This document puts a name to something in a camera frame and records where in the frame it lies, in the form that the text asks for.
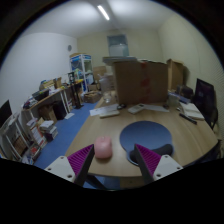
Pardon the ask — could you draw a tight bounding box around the white plastic container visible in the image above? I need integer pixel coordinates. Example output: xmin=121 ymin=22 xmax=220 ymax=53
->
xmin=167 ymin=92 xmax=181 ymax=108

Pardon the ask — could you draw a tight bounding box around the open white book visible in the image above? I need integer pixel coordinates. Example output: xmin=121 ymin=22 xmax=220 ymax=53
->
xmin=179 ymin=101 xmax=206 ymax=121

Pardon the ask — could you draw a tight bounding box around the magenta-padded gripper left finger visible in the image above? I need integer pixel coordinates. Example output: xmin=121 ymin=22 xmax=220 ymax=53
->
xmin=44 ymin=143 xmax=96 ymax=188

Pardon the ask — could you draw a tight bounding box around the white paper sheet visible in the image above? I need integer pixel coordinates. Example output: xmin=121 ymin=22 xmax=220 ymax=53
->
xmin=143 ymin=103 xmax=170 ymax=113
xmin=89 ymin=103 xmax=119 ymax=117

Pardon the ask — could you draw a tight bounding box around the large brown cardboard box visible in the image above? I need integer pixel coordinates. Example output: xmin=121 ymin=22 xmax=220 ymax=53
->
xmin=113 ymin=59 xmax=169 ymax=106

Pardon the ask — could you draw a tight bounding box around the black marker pen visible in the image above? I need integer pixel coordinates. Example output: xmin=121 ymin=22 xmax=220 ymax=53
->
xmin=178 ymin=112 xmax=198 ymax=126

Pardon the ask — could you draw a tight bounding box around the wall window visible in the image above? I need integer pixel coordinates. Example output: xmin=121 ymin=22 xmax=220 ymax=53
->
xmin=106 ymin=34 xmax=130 ymax=58

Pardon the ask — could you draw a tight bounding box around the black computer tower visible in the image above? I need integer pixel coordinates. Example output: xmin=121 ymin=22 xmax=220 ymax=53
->
xmin=52 ymin=99 xmax=68 ymax=121

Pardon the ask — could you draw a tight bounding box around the dark bag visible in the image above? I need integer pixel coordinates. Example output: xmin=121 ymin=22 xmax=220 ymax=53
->
xmin=175 ymin=84 xmax=194 ymax=99

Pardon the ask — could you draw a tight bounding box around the pink computer mouse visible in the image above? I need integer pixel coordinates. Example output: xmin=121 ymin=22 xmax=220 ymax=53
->
xmin=93 ymin=135 xmax=113 ymax=160

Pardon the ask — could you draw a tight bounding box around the black office chair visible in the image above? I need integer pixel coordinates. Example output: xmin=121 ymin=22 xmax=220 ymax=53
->
xmin=209 ymin=106 xmax=221 ymax=131

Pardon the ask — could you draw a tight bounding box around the blue mouse pad with wrist rest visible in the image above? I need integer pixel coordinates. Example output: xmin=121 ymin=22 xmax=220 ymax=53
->
xmin=119 ymin=120 xmax=175 ymax=167

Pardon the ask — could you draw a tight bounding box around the tall open cardboard box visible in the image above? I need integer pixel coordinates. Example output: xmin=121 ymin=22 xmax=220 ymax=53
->
xmin=166 ymin=58 xmax=185 ymax=92

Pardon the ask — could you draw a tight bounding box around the clear plastic jar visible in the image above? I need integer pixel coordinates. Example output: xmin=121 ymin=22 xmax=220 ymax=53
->
xmin=102 ymin=90 xmax=113 ymax=104

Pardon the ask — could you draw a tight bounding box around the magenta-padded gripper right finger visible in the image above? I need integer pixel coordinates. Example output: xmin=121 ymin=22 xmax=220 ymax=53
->
xmin=133 ymin=143 xmax=184 ymax=185

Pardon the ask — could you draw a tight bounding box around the small brown cardboard box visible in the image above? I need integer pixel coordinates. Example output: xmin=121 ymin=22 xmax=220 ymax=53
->
xmin=39 ymin=105 xmax=58 ymax=123

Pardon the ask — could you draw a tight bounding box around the black metal stand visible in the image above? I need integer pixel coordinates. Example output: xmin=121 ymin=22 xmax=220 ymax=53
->
xmin=67 ymin=70 xmax=85 ymax=110

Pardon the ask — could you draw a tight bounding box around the white shelf unit with books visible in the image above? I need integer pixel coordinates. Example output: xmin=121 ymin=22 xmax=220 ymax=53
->
xmin=0 ymin=113 xmax=48 ymax=164

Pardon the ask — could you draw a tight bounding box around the long ceiling light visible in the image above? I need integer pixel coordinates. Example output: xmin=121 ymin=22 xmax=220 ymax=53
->
xmin=96 ymin=4 xmax=111 ymax=21

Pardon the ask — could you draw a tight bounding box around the black computer monitor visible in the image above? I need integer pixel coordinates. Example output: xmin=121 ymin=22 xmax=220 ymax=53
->
xmin=194 ymin=78 xmax=216 ymax=116

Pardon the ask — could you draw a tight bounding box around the cluttered wooden side desk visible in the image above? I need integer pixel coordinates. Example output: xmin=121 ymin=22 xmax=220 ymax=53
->
xmin=21 ymin=77 xmax=84 ymax=128

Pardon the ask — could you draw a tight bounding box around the beige flat case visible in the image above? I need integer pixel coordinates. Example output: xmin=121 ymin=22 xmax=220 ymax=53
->
xmin=99 ymin=110 xmax=121 ymax=119

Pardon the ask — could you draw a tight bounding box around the white remote control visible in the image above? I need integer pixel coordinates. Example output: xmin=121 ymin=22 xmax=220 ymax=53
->
xmin=127 ymin=103 xmax=146 ymax=115

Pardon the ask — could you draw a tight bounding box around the blue and white cabinet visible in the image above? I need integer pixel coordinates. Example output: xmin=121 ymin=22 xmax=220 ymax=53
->
xmin=69 ymin=53 xmax=94 ymax=93

